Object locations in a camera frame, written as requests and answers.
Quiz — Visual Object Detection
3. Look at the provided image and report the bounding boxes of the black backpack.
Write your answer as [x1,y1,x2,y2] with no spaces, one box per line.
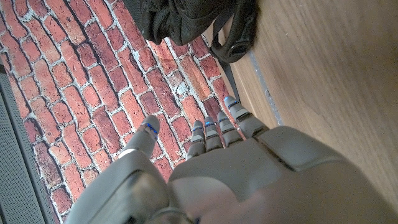
[123,0,261,103]

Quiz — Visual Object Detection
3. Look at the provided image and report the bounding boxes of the red brick print backdrop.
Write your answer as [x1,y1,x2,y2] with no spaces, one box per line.
[0,0,246,224]

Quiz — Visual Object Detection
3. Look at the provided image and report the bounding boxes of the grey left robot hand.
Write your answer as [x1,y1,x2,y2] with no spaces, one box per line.
[63,95,398,224]

